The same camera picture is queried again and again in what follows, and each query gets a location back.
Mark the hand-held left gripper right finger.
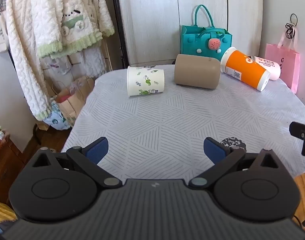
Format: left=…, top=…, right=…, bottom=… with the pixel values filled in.
left=189, top=137, right=287, bottom=190

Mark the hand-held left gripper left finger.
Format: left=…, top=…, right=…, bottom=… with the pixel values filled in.
left=25, top=137, right=123, bottom=190

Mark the pink and white cup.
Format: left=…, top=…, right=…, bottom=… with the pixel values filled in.
left=250, top=55, right=281, bottom=81

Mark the orange and white cup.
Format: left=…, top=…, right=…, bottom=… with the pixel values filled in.
left=220, top=46, right=271, bottom=92

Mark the plain brown cup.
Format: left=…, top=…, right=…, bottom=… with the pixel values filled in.
left=174, top=54, right=221, bottom=90

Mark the white cup with green print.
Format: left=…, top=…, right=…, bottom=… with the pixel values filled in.
left=127, top=65, right=165, bottom=97

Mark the black white patterned object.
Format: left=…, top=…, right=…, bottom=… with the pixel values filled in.
left=220, top=137, right=247, bottom=153

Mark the blue and white bag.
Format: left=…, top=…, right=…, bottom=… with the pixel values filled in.
left=43, top=101, right=71, bottom=131

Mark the brown paper bag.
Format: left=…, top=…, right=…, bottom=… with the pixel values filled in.
left=52, top=76, right=96, bottom=128

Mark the pink gift bag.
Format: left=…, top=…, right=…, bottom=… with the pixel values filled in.
left=264, top=29, right=301, bottom=94

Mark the white plastic bag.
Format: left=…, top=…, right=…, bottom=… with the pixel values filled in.
left=41, top=55, right=73, bottom=94

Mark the wooden cabinet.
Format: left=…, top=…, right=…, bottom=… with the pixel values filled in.
left=0, top=131, right=26, bottom=204

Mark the teal felt handbag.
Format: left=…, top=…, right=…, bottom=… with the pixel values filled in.
left=180, top=4, right=232, bottom=61

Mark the yellow cloth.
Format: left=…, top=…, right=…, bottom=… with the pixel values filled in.
left=0, top=199, right=18, bottom=228

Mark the black clothes rack pole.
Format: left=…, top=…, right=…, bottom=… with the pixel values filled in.
left=112, top=0, right=130, bottom=69

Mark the white fluffy robe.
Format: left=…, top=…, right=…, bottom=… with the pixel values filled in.
left=5, top=0, right=116, bottom=122

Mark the white wardrobe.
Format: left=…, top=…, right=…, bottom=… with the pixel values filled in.
left=116, top=0, right=264, bottom=69

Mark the white tote bag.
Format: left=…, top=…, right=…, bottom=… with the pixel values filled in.
left=0, top=12, right=10, bottom=53

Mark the black hair tie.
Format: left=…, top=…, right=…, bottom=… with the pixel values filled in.
left=285, top=13, right=299, bottom=40

